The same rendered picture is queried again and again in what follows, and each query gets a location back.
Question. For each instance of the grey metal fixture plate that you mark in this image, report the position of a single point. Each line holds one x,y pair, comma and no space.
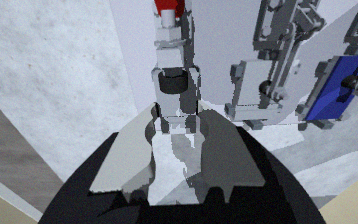
222,35

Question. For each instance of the blue rectangular block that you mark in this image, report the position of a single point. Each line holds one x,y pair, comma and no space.
330,99

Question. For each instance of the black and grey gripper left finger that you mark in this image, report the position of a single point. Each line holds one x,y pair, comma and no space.
124,162

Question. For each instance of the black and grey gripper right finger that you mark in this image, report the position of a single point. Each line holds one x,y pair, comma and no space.
249,174

